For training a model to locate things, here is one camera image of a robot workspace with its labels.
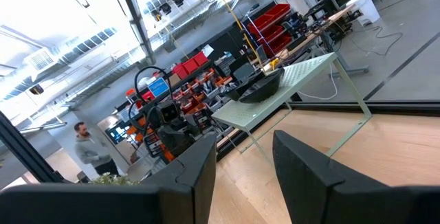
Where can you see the blue sign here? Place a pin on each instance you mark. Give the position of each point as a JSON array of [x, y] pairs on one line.
[[159, 87]]

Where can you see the person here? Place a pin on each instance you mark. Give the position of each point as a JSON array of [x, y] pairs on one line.
[[91, 152]]

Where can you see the white trash bin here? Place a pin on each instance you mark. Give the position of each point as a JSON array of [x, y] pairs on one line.
[[364, 7]]

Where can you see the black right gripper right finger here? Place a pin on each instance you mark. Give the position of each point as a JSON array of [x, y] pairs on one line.
[[302, 182]]

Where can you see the artificial green potted plant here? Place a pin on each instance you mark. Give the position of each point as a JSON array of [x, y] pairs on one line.
[[113, 180]]

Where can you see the black steel beam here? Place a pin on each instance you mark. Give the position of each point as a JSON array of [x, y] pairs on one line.
[[137, 21]]

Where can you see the red storage bin rack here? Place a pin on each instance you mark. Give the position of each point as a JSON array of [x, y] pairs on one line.
[[190, 65], [271, 28]]

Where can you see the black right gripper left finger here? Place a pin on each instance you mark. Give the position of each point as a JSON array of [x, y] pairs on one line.
[[192, 182]]

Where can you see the grey furniture foot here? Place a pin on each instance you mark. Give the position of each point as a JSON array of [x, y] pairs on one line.
[[354, 70]]

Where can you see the green perforated metal shelf riser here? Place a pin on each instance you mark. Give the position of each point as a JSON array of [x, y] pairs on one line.
[[309, 76]]

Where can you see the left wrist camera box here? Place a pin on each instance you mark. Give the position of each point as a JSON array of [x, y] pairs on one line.
[[169, 111]]

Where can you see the black small square plate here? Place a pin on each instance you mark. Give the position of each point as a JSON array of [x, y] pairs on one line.
[[252, 77]]

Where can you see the wooden top workbench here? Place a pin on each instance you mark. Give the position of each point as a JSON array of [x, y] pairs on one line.
[[309, 35]]

